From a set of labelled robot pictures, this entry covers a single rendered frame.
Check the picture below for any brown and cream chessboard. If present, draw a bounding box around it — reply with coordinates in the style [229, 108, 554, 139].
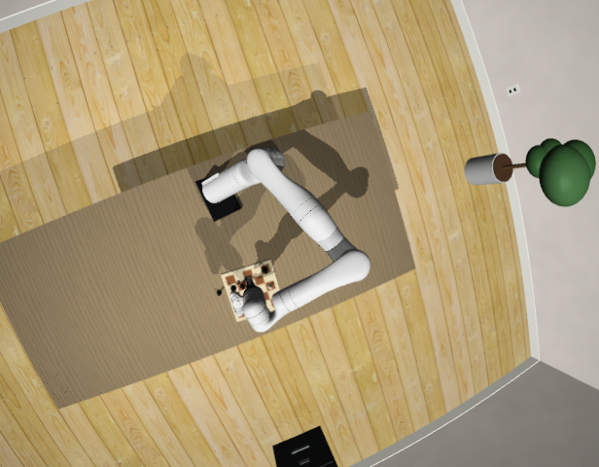
[221, 260, 280, 322]

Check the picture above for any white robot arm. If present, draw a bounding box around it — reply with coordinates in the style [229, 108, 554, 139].
[201, 148, 370, 332]

